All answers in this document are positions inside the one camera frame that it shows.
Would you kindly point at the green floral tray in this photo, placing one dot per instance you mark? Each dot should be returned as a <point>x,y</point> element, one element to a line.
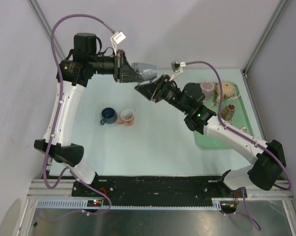
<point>240,119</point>

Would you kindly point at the small circuit board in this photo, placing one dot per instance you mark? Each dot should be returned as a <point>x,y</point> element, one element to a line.
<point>95,202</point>

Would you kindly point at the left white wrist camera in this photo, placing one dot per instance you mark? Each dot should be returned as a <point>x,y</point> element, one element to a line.
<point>116,39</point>

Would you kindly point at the small blue-grey cup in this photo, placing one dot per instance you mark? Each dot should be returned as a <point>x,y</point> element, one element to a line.
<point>147,71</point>

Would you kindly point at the left aluminium frame post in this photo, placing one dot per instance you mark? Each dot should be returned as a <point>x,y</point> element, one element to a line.
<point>47,29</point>

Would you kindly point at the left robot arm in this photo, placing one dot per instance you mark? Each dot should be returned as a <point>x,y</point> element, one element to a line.
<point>56,142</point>

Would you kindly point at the grey cable duct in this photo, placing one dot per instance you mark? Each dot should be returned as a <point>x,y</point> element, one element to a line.
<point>82,204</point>

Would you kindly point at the tan ceramic teapot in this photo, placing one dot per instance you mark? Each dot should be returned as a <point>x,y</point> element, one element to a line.
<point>227,91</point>

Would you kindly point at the salmon pink mug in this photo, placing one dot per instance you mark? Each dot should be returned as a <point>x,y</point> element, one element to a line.
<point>126,118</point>

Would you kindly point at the blue mug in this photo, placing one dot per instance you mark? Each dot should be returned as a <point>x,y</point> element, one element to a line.
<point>109,116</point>

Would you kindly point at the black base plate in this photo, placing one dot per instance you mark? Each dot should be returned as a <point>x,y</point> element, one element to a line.
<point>154,191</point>

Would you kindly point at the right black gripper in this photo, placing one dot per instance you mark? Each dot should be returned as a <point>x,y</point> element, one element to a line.
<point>150,90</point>

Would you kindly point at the mauve upside-down mug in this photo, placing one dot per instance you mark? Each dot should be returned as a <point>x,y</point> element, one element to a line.
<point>208,89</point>

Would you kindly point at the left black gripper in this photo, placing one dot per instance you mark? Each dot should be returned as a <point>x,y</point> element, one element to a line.
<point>125,73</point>

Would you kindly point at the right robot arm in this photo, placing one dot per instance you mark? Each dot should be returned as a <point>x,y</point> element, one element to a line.
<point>266,159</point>

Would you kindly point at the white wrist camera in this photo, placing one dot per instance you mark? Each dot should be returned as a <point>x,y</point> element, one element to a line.
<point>177,68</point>
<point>116,39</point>

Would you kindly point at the brown striped cup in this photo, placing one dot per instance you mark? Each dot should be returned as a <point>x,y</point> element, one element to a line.
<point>228,112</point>

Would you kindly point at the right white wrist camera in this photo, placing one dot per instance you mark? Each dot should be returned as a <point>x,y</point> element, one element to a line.
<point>177,68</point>

